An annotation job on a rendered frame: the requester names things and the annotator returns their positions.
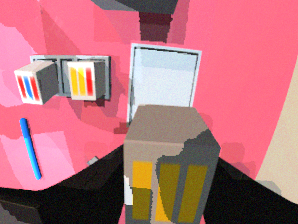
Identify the blue rod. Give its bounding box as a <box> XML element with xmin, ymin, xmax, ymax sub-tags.
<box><xmin>20</xmin><ymin>119</ymin><xmax>41</xmax><ymax>180</ymax></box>

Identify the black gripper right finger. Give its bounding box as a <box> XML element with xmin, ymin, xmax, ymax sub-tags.
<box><xmin>204</xmin><ymin>157</ymin><xmax>298</xmax><ymax>224</ymax></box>

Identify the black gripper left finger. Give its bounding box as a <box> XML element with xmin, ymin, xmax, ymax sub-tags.
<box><xmin>0</xmin><ymin>144</ymin><xmax>125</xmax><ymax>224</ymax></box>

